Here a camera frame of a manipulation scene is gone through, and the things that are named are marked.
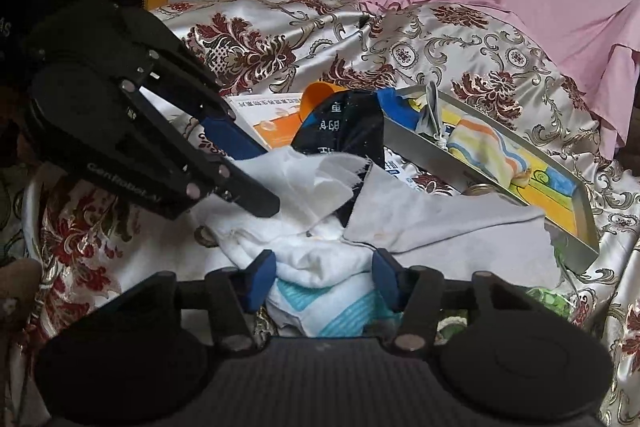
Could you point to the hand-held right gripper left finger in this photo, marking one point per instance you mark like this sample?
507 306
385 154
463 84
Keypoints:
260 279

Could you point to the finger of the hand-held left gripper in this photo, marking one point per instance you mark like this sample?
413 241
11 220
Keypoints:
227 134
250 199

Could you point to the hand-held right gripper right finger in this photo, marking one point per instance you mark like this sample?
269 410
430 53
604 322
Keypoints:
386 278

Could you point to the white cloth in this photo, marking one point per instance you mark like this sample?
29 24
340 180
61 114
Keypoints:
300 177

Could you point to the white teal towel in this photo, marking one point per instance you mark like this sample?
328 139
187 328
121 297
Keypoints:
320 309

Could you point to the grey cloth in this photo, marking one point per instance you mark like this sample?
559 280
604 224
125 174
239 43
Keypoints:
450 222

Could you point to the orange cloth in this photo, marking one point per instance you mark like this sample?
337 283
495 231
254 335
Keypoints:
312 99

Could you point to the black printed cloth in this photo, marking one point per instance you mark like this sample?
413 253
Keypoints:
340 132

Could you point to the grey metal tray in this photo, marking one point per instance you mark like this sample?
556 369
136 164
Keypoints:
402 137

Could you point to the orange white booklet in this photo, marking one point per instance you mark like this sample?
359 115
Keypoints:
275 127

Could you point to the blue white packet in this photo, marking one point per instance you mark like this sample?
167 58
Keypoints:
400 171

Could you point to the striped pastel towel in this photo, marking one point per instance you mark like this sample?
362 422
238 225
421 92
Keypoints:
480 147

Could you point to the green packet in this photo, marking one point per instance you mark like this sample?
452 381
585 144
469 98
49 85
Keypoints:
547 299

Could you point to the blue cloth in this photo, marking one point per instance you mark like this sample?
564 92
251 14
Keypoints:
395 107

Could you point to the grey sock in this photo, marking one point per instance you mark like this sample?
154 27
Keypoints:
432 112

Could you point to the floral satin blanket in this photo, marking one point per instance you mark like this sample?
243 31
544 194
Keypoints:
450 52

